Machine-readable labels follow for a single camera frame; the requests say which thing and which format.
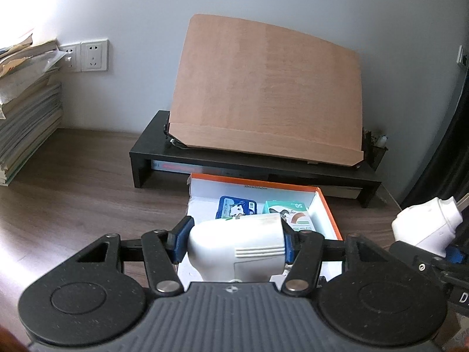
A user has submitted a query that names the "blue cartoon box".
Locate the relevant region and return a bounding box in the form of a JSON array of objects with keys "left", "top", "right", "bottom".
[{"left": 219, "top": 195, "right": 258, "bottom": 221}]

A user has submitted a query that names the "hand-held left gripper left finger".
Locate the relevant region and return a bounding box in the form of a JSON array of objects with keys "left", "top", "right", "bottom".
[{"left": 73, "top": 216, "right": 194, "bottom": 296}]

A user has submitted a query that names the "white adapter with green dot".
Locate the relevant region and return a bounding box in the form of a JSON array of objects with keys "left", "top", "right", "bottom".
[{"left": 187, "top": 213, "right": 287, "bottom": 284}]

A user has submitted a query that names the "orange and white cardboard box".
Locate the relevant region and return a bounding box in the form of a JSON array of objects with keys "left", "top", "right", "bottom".
[{"left": 177, "top": 172, "right": 344, "bottom": 288}]

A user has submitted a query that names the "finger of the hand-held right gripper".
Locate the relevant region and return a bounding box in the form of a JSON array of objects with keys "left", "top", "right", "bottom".
[{"left": 388, "top": 241, "right": 467, "bottom": 278}]

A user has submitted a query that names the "black desk riser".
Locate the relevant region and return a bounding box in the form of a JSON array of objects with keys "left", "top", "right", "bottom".
[{"left": 129, "top": 110, "right": 382, "bottom": 209}]

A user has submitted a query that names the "wooden book stand board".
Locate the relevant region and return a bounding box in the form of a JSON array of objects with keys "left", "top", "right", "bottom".
[{"left": 169, "top": 14, "right": 365, "bottom": 167}]

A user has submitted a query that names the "green bandage box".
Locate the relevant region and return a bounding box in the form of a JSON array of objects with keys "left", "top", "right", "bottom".
[{"left": 263, "top": 200, "right": 314, "bottom": 232}]

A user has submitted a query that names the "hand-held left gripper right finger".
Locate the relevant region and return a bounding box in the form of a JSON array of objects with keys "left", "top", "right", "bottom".
[{"left": 279, "top": 222, "right": 396, "bottom": 297}]

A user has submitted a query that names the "stack of books and papers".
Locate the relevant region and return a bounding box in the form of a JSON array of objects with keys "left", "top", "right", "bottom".
[{"left": 0, "top": 31, "right": 68, "bottom": 187}]

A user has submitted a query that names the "white wall socket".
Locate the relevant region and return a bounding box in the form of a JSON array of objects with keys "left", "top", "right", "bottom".
[
  {"left": 59, "top": 43, "right": 82, "bottom": 72},
  {"left": 80, "top": 38, "right": 110, "bottom": 73}
]

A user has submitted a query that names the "white plug-in heater with prongs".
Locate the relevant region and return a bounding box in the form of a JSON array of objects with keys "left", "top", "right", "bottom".
[{"left": 391, "top": 197, "right": 464, "bottom": 258}]

